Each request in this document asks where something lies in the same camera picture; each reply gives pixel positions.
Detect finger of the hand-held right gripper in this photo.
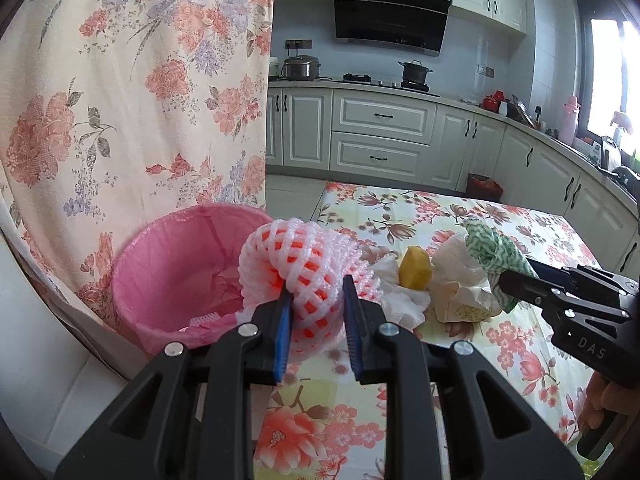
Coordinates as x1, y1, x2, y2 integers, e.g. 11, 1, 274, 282
497, 269, 630, 322
525, 257, 640, 295

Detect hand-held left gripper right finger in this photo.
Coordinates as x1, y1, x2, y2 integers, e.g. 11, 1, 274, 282
342, 274, 586, 480

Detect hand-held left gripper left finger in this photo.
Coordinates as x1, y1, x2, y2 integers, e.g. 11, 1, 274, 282
52, 289, 296, 480

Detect green patterned cloth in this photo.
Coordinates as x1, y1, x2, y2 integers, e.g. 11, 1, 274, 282
464, 221, 538, 311

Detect white tissue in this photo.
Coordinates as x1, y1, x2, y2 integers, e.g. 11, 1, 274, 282
372, 255, 432, 331

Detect small pink foam fruit net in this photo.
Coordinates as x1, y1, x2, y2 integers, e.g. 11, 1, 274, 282
235, 217, 383, 363

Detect yellow fruit peel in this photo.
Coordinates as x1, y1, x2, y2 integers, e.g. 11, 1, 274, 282
399, 246, 432, 291

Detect pink lined waste bin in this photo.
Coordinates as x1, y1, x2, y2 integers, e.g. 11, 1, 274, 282
111, 204, 273, 358

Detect person's right hand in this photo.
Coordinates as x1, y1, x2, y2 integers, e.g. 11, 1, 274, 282
579, 374, 610, 433

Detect white crumpled plastic bag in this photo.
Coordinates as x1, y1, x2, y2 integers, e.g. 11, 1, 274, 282
431, 234, 501, 323

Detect floral tablecloth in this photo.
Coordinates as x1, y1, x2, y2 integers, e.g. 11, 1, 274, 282
252, 181, 613, 480

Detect dark floor bin red bag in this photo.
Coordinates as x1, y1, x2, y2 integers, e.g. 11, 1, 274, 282
466, 174, 503, 201

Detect pink thermos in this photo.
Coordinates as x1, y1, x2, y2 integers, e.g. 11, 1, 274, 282
560, 96, 582, 143

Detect white lower kitchen cabinets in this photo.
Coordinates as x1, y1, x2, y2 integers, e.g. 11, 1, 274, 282
265, 85, 640, 281

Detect kitchen window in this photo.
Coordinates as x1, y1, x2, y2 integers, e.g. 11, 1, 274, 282
575, 0, 640, 136

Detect white chair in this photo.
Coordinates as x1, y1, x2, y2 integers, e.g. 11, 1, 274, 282
0, 240, 151, 480

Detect black cooking pot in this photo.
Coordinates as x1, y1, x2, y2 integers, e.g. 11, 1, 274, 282
398, 60, 435, 86

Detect black gas stove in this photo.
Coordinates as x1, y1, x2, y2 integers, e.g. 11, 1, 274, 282
342, 74, 441, 95

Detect silver rice cooker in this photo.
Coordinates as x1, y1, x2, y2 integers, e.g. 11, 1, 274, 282
282, 55, 321, 81

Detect floral curtain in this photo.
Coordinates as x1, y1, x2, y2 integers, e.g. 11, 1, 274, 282
0, 0, 278, 331

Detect black range hood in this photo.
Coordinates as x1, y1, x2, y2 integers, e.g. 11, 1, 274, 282
331, 0, 451, 57

